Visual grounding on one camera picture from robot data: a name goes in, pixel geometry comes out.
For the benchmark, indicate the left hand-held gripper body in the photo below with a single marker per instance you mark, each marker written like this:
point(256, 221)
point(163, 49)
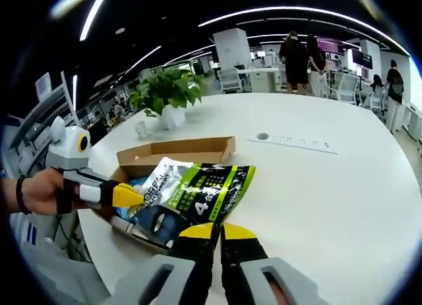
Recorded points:
point(66, 150)

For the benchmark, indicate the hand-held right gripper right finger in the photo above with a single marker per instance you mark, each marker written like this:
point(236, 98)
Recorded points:
point(240, 252)

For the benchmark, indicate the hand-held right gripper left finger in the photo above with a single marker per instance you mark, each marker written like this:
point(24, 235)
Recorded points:
point(194, 252)

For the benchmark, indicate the green white soft pouch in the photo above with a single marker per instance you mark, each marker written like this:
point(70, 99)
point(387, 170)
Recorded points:
point(214, 193)

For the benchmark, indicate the brown cardboard shoe box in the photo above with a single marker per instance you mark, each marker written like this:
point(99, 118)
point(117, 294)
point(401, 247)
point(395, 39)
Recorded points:
point(184, 150)

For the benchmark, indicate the person's left hand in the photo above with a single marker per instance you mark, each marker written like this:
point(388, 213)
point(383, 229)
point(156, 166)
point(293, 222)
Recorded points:
point(43, 193)

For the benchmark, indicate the seated people group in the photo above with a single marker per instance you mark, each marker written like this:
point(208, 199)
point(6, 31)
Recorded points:
point(113, 115)

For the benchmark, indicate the black wristband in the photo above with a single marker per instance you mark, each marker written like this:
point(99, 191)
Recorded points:
point(18, 194)

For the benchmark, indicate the desk monitor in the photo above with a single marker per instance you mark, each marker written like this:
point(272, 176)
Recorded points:
point(43, 85)

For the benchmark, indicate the small white cup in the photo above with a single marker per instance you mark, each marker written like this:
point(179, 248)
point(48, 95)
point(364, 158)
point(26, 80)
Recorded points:
point(141, 129)

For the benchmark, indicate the light grey cloth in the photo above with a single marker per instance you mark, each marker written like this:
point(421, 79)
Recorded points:
point(52, 278)

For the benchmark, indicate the potted green plant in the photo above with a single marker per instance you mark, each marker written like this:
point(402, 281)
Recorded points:
point(168, 87)

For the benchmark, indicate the table socket strip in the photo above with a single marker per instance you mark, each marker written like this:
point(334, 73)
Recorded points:
point(296, 143)

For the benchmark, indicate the ceiling light strips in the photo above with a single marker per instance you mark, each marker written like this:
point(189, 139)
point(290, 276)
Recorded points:
point(95, 13)

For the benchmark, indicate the white office chair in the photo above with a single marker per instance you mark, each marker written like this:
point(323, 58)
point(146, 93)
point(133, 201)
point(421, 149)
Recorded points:
point(346, 87)
point(229, 80)
point(374, 100)

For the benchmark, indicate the purple wall screen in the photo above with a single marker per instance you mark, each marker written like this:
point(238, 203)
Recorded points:
point(329, 45)

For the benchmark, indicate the dark wall screen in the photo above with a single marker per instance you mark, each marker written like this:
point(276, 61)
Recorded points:
point(362, 58)

